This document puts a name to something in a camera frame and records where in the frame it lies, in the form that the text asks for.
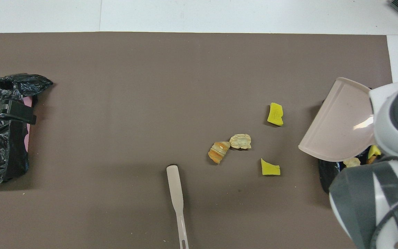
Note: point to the black bag-covered bin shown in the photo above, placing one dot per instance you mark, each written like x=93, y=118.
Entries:
x=325, y=176

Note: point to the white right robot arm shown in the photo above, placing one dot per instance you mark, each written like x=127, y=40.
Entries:
x=385, y=114

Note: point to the beige plastic dustpan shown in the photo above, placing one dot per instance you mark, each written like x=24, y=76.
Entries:
x=337, y=121

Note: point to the yellow sponge piece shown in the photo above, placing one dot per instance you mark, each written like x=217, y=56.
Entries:
x=275, y=116
x=269, y=169
x=374, y=151

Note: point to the pink plastic bin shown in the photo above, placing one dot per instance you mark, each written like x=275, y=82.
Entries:
x=28, y=135

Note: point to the brown table mat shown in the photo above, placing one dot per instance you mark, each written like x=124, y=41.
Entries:
x=116, y=138

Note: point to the beige hand brush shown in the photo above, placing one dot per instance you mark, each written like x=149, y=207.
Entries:
x=174, y=186

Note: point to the brown bread roll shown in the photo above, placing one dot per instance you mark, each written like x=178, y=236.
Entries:
x=371, y=159

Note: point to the striped orange croissant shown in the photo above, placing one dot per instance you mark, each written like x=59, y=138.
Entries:
x=219, y=152

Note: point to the pale flaky pastry piece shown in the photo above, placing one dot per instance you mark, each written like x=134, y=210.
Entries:
x=351, y=162
x=240, y=141

